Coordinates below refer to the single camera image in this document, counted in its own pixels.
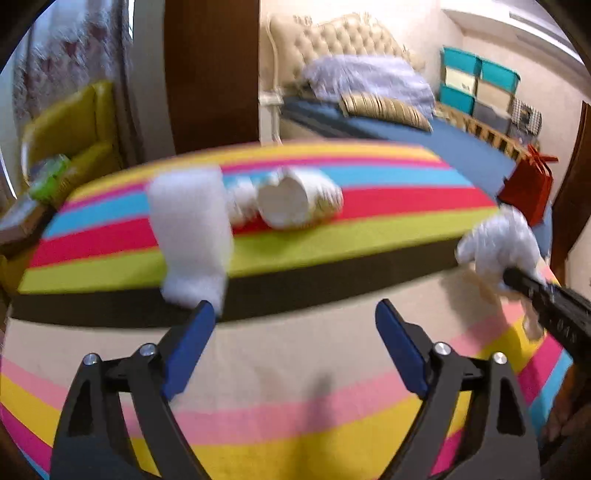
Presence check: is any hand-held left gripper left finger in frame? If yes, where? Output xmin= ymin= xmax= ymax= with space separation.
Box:
xmin=50 ymin=300 xmax=218 ymax=480

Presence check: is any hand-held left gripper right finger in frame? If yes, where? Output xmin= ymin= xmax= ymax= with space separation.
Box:
xmin=375 ymin=299 xmax=542 ymax=480

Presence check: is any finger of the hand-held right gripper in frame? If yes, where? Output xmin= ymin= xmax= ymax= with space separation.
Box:
xmin=502 ymin=268 xmax=591 ymax=319
xmin=531 ymin=295 xmax=591 ymax=356

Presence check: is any white tissue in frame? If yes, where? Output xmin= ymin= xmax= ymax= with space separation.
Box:
xmin=455 ymin=205 xmax=550 ymax=342

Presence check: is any person's right hand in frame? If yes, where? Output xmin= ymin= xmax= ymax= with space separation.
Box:
xmin=541 ymin=401 xmax=583 ymax=446

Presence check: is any red gift bag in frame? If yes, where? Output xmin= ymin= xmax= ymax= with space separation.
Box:
xmin=498 ymin=145 xmax=559 ymax=227

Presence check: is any brown wooden door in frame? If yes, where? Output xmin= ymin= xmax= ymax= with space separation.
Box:
xmin=549 ymin=102 xmax=591 ymax=273

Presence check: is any colourful striped table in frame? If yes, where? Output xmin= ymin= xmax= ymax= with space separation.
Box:
xmin=0 ymin=141 xmax=575 ymax=480

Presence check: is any bed with blue sheet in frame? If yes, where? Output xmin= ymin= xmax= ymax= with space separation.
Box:
xmin=279 ymin=95 xmax=555 ymax=259

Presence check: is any black and white patterned bag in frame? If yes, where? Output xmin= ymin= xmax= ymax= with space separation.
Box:
xmin=510 ymin=98 xmax=542 ymax=136

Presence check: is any thick white book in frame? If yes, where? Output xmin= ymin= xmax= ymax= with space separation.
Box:
xmin=0 ymin=194 xmax=51 ymax=245

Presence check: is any green tissue packet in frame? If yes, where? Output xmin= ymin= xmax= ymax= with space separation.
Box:
xmin=30 ymin=154 xmax=72 ymax=204

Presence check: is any gold striped pillow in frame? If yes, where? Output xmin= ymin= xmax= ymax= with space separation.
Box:
xmin=339 ymin=91 xmax=435 ymax=132

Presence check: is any yellow leather armchair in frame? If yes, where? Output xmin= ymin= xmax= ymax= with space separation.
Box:
xmin=21 ymin=80 xmax=125 ymax=204

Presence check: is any beige tufted headboard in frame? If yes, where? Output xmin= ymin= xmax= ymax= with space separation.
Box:
xmin=269 ymin=13 xmax=426 ymax=93

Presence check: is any sheer lace curtain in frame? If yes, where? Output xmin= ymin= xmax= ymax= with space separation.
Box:
xmin=11 ymin=0 xmax=134 ymax=121

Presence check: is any wooden bed rail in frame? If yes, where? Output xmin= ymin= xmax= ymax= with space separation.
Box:
xmin=434 ymin=104 xmax=532 ymax=160

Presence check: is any brown wooden door frame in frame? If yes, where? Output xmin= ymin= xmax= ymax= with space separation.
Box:
xmin=164 ymin=0 xmax=262 ymax=155

